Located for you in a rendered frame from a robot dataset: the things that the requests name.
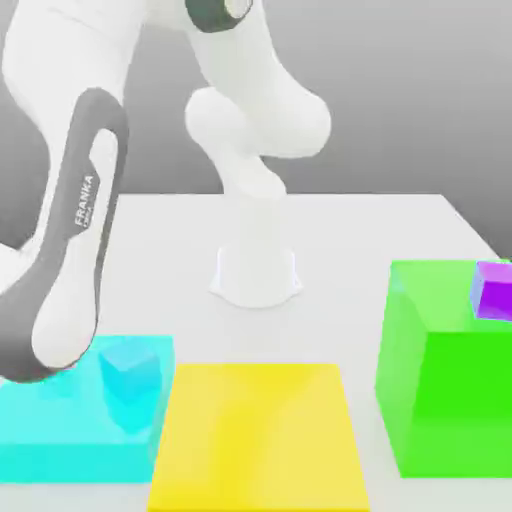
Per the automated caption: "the small cyan cube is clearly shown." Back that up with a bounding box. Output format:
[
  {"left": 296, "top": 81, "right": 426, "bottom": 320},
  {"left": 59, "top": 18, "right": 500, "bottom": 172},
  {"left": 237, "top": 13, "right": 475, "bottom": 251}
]
[{"left": 98, "top": 346, "right": 163, "bottom": 436}]

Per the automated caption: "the small purple cube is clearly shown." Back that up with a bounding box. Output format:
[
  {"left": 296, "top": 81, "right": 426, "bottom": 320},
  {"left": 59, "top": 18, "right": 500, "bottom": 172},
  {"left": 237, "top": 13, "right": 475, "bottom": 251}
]
[{"left": 470, "top": 260, "right": 512, "bottom": 322}]

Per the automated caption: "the large yellow box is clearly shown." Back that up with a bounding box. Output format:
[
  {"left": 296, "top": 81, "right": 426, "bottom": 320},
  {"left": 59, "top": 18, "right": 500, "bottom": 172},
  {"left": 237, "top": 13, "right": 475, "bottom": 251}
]
[{"left": 146, "top": 362, "right": 372, "bottom": 512}]

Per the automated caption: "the large green box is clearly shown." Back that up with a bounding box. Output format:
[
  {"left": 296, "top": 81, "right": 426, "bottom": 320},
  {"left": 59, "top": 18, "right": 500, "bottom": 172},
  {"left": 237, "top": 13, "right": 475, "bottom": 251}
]
[{"left": 374, "top": 259, "right": 512, "bottom": 480}]

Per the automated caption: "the large cyan box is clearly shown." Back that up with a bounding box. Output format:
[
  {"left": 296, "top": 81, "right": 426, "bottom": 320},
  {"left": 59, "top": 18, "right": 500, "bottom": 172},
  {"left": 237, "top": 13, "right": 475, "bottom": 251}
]
[{"left": 0, "top": 334, "right": 176, "bottom": 484}]

